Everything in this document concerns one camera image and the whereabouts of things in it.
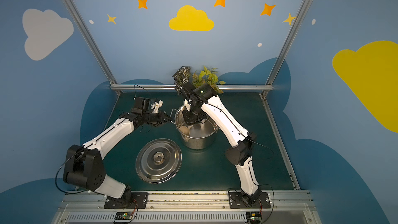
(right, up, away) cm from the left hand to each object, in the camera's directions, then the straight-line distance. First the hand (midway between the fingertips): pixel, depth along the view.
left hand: (172, 117), depth 85 cm
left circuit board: (-20, -46, -13) cm, 52 cm away
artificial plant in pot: (+20, +26, +14) cm, 35 cm away
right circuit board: (+41, -47, -13) cm, 64 cm away
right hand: (+11, -2, -9) cm, 15 cm away
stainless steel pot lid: (-9, -25, +2) cm, 27 cm away
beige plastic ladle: (+6, -9, +10) cm, 15 cm away
